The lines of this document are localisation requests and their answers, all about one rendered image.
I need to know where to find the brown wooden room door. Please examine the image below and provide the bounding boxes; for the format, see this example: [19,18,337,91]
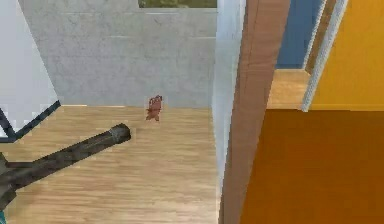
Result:
[218,0,292,224]

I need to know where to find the black metal frame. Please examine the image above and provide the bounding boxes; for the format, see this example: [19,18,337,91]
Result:
[0,99,62,144]

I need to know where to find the pink milkshake glass mug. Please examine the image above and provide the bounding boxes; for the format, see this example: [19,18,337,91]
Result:
[145,94,165,122]

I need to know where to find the dark grey chair base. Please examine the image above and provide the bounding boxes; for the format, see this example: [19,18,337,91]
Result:
[0,122,132,212]

